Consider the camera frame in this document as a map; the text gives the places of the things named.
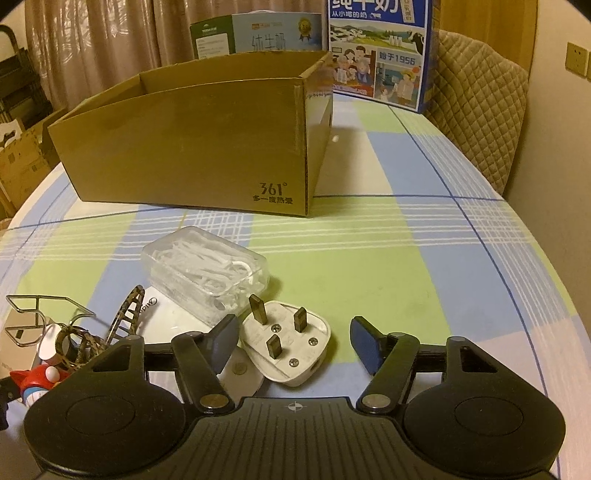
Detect blue illustrated milk carton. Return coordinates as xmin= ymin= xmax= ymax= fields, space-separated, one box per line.
xmin=327 ymin=0 xmax=444 ymax=114

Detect cardboard box with white cutout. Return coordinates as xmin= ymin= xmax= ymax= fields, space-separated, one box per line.
xmin=0 ymin=120 xmax=52 ymax=209

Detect plaid tablecloth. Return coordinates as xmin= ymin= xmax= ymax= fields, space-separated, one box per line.
xmin=0 ymin=98 xmax=591 ymax=462

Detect metal wire holder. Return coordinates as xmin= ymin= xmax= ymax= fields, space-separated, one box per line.
xmin=4 ymin=294 xmax=96 ymax=347

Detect clear box of floss picks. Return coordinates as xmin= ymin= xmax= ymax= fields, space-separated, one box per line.
xmin=141 ymin=226 xmax=271 ymax=320

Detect white jar with green band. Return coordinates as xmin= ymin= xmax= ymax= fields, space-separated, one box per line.
xmin=36 ymin=323 xmax=70 ymax=367

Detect white remote control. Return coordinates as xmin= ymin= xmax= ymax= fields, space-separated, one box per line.
xmin=137 ymin=285 xmax=265 ymax=398

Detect green and white milk carton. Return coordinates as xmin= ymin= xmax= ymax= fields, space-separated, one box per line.
xmin=189 ymin=11 xmax=324 ymax=61

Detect yellow wall socket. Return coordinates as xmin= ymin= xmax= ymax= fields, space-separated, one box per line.
xmin=566 ymin=41 xmax=591 ymax=82

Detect black metal rack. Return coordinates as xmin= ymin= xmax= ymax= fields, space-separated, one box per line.
xmin=0 ymin=25 xmax=52 ymax=123

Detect beige patterned curtain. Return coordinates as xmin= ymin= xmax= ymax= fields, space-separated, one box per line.
xmin=25 ymin=0 xmax=329 ymax=71

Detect beige quilted chair cover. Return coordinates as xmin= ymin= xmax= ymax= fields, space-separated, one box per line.
xmin=425 ymin=28 xmax=530 ymax=199

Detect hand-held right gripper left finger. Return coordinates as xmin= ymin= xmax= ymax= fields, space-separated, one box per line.
xmin=91 ymin=314 xmax=241 ymax=414

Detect brown cardboard box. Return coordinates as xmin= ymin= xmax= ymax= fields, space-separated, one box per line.
xmin=47 ymin=50 xmax=334 ymax=217

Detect white three-pin plug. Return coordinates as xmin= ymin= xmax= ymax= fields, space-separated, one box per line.
xmin=240 ymin=295 xmax=332 ymax=387

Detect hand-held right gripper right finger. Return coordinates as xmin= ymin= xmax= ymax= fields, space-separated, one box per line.
xmin=349 ymin=316 xmax=502 ymax=414

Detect leopard print hair claw clip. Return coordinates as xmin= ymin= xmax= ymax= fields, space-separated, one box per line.
xmin=55 ymin=285 xmax=147 ymax=372

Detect red and blue toy figure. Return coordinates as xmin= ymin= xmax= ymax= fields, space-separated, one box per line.
xmin=9 ymin=364 xmax=64 ymax=408

